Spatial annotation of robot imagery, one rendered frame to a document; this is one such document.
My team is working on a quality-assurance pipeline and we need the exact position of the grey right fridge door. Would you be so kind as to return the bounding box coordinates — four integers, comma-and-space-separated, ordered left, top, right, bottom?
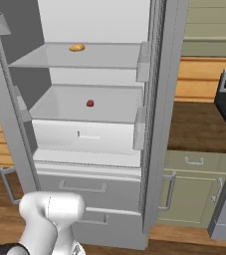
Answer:
139, 0, 190, 235

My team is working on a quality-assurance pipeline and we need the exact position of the orange-brown potato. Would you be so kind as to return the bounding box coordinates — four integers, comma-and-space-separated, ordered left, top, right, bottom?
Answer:
68, 43, 87, 53

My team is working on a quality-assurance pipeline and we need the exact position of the silver cupboard door handle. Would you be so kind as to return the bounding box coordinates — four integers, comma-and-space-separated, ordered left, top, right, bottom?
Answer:
211, 177, 224, 204

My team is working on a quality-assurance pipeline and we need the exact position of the grey fridge body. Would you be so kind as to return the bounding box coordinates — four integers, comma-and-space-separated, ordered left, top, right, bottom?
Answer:
0, 0, 152, 251

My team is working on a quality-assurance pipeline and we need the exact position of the grey freezer drawer front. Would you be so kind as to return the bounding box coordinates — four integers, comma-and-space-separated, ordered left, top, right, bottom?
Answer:
71, 206, 149, 251
34, 161, 142, 214

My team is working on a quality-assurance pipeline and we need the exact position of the white fridge crisper drawer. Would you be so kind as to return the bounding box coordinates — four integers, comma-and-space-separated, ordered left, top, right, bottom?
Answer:
28, 83, 145, 156

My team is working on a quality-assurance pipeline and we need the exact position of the olive wall cupboard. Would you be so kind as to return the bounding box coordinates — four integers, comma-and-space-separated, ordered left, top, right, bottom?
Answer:
181, 0, 226, 58

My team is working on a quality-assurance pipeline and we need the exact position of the grey freezer drawer handle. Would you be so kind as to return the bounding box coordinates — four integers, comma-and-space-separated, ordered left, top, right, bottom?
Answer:
79, 213, 110, 227
58, 179, 109, 195

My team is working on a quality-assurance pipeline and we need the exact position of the silver drawer handle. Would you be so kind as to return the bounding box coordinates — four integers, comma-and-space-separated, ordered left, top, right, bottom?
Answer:
184, 156, 205, 166

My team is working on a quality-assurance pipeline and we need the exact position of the grey right door handle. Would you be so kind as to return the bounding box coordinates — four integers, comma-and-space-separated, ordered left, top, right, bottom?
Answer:
157, 170, 178, 212

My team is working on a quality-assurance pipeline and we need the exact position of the olive drawer front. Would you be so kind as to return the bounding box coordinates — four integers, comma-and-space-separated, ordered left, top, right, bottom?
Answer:
164, 149, 226, 174

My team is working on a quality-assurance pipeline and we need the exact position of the clear fridge door bin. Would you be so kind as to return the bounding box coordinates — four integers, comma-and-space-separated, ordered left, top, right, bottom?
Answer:
135, 41, 152, 84
131, 106, 148, 151
12, 85, 33, 124
0, 8, 12, 36

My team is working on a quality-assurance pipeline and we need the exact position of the grey door handle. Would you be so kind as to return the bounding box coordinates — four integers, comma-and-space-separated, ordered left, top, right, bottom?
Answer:
157, 170, 178, 212
0, 165, 22, 206

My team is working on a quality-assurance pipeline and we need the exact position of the olive cupboard door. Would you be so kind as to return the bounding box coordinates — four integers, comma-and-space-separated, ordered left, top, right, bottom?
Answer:
156, 168, 226, 229

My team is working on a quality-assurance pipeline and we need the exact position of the glass fridge shelf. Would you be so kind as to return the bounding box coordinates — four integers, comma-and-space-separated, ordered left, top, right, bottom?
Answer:
7, 41, 144, 71

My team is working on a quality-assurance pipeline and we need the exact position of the grey left door handle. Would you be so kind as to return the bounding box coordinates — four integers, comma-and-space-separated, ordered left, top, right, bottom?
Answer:
0, 165, 22, 206

